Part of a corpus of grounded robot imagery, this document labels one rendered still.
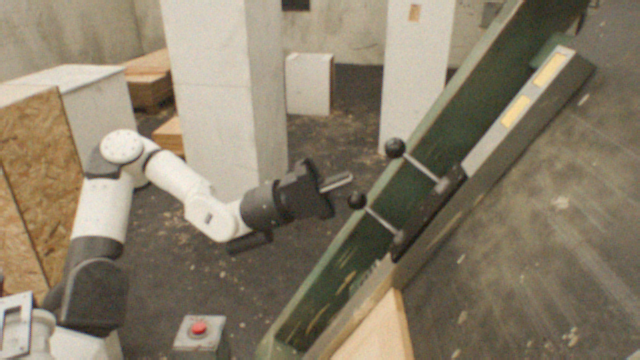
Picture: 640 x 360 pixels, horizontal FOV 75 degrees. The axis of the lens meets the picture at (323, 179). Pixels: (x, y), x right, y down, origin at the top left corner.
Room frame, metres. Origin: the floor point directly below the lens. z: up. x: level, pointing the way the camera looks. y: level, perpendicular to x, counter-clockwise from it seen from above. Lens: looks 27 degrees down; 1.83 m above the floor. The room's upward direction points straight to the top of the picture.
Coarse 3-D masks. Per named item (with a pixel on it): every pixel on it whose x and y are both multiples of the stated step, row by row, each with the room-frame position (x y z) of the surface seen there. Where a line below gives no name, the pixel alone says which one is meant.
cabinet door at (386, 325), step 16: (384, 304) 0.56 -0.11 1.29; (400, 304) 0.54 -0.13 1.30; (368, 320) 0.56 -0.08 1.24; (384, 320) 0.52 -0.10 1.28; (400, 320) 0.50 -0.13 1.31; (352, 336) 0.57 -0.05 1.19; (368, 336) 0.53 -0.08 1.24; (384, 336) 0.49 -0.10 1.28; (400, 336) 0.47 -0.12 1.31; (336, 352) 0.57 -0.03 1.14; (352, 352) 0.53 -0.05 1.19; (368, 352) 0.50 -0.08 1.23; (384, 352) 0.47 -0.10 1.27; (400, 352) 0.44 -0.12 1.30
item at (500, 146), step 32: (544, 64) 0.62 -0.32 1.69; (576, 64) 0.57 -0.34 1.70; (544, 96) 0.57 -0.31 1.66; (512, 128) 0.57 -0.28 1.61; (480, 160) 0.58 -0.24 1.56; (512, 160) 0.57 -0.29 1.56; (480, 192) 0.57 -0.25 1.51; (448, 224) 0.57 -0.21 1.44; (416, 256) 0.58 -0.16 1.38; (384, 288) 0.58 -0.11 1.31; (352, 320) 0.58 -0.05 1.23; (320, 352) 0.59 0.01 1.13
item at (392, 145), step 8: (384, 144) 0.65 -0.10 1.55; (392, 144) 0.64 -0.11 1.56; (400, 144) 0.64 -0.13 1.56; (384, 152) 0.65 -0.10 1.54; (392, 152) 0.64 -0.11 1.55; (400, 152) 0.64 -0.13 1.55; (408, 160) 0.63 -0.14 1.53; (424, 168) 0.62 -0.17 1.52; (432, 176) 0.61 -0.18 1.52; (440, 184) 0.60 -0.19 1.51; (448, 184) 0.59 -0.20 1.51; (440, 192) 0.59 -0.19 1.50
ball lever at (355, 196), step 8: (352, 192) 0.66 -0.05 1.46; (360, 192) 0.65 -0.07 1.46; (352, 200) 0.64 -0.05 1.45; (360, 200) 0.64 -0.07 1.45; (352, 208) 0.64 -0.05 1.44; (360, 208) 0.64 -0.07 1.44; (368, 208) 0.64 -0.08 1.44; (376, 216) 0.63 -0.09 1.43; (384, 224) 0.62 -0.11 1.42; (392, 232) 0.61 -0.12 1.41; (400, 232) 0.60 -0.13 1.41; (400, 240) 0.59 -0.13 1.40
